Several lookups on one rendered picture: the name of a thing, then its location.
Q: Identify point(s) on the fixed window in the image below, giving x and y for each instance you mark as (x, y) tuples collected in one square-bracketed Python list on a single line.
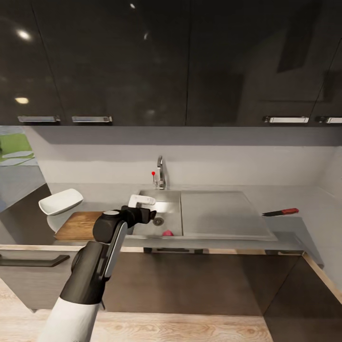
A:
[(20, 173)]

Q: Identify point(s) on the bowl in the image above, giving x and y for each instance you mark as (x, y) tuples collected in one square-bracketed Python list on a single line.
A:
[(61, 202)]

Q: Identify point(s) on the drop in sink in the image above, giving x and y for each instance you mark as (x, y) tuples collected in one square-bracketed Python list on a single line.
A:
[(200, 214)]

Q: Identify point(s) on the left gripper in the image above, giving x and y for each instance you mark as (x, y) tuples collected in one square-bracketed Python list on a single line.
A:
[(140, 215)]

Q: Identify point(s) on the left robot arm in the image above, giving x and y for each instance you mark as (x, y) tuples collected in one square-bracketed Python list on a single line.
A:
[(73, 317)]

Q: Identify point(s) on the cutting board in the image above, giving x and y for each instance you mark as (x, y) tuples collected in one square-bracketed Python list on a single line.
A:
[(79, 226)]

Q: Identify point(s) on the dishwasher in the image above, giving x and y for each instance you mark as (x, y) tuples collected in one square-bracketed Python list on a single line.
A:
[(37, 277)]

